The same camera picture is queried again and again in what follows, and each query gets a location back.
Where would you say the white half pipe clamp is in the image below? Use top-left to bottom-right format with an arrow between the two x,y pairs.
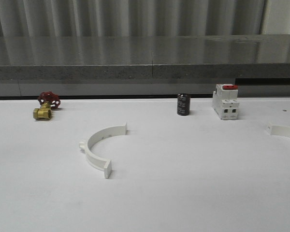
78,122 -> 128,180
267,123 -> 290,138

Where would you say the black cylindrical capacitor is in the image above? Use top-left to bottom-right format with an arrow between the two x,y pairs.
177,93 -> 190,116

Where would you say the brass valve red handwheel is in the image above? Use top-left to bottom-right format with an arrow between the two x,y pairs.
33,91 -> 61,120

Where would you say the grey stone countertop ledge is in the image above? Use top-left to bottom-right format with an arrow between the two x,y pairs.
0,35 -> 290,84

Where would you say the white circuit breaker red switch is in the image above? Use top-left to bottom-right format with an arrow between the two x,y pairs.
212,84 -> 239,120

